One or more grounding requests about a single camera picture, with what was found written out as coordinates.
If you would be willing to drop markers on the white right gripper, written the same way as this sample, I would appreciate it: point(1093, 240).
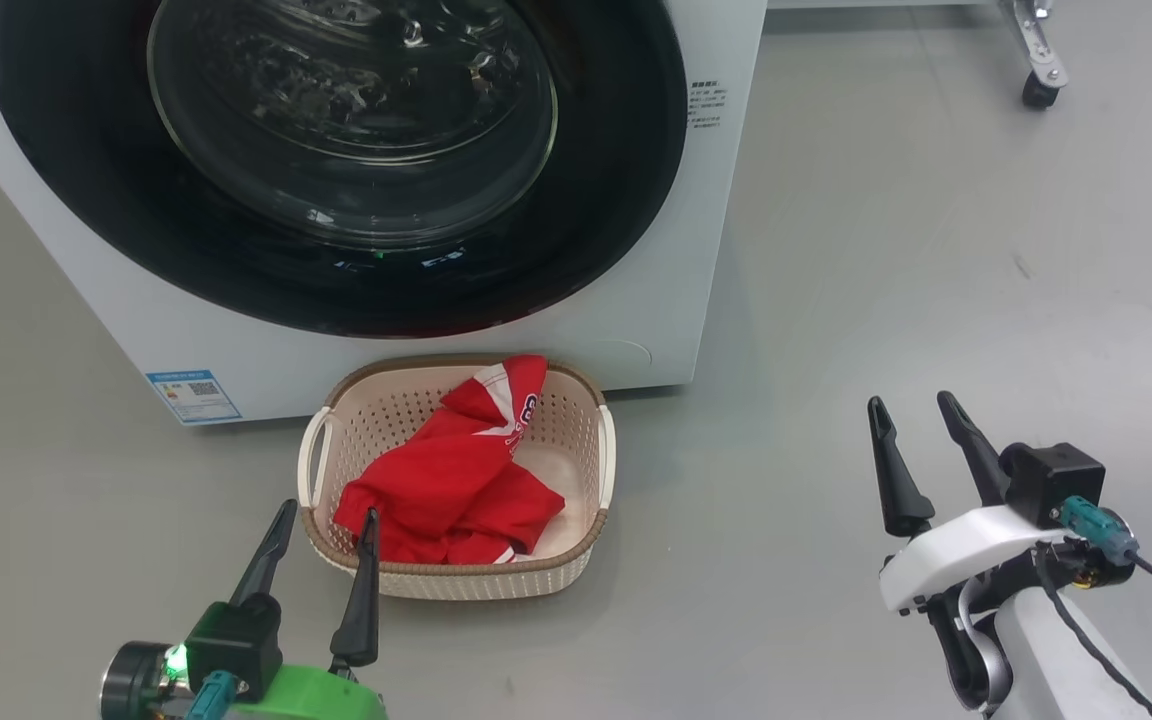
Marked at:
point(966, 550)

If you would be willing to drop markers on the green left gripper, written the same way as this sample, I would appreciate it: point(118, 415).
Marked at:
point(316, 700)

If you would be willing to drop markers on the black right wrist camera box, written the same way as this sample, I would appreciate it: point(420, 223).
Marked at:
point(1056, 480)

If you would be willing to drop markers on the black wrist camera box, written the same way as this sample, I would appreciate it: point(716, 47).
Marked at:
point(1056, 480)
point(236, 640)

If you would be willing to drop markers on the metal frame leg with caster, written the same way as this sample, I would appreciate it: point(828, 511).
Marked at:
point(1036, 50)

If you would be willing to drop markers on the white paper label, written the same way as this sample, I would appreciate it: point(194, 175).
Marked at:
point(193, 397)

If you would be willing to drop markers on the white front-load washing machine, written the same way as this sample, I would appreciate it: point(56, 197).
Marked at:
point(716, 250)

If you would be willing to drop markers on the red and white garment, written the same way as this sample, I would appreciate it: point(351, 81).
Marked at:
point(436, 480)

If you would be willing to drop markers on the black round glass washer door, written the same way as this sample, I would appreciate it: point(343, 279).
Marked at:
point(56, 150)

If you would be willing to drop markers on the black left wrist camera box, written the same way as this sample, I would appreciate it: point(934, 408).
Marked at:
point(236, 640)

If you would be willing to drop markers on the cream perforated basket brown rim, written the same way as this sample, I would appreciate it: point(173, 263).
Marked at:
point(576, 430)

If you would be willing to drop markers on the white cabinet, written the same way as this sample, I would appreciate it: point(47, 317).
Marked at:
point(886, 3)

